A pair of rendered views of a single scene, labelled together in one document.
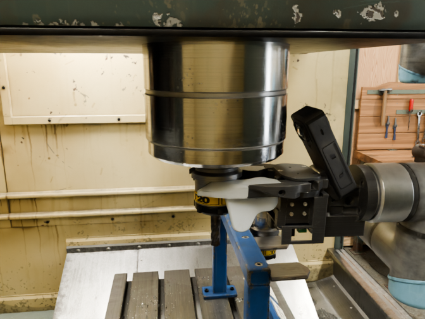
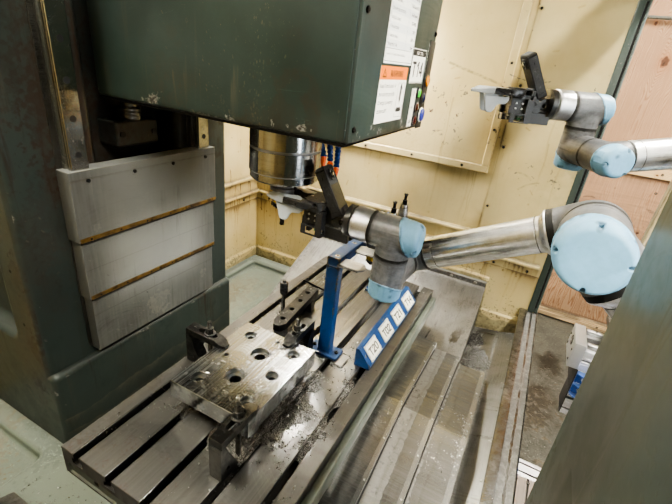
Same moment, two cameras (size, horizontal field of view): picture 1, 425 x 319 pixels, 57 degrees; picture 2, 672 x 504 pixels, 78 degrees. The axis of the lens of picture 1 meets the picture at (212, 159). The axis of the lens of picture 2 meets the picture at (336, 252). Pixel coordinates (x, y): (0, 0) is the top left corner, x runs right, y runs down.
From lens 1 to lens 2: 0.69 m
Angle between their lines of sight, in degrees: 32
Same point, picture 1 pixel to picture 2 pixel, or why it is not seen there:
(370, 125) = not seen: outside the picture
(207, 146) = (257, 172)
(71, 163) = not seen: hidden behind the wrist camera
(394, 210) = (355, 233)
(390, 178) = (357, 215)
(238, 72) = (269, 141)
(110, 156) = (355, 173)
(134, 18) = (219, 115)
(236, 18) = (251, 121)
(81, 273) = (316, 250)
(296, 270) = (356, 267)
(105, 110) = not seen: hidden behind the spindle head
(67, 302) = (300, 264)
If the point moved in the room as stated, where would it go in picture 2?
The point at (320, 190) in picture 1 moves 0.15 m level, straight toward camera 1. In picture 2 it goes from (323, 211) to (264, 221)
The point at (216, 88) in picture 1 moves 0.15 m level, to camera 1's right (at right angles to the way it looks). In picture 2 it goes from (260, 147) to (318, 162)
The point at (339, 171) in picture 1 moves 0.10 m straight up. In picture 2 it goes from (331, 203) to (336, 156)
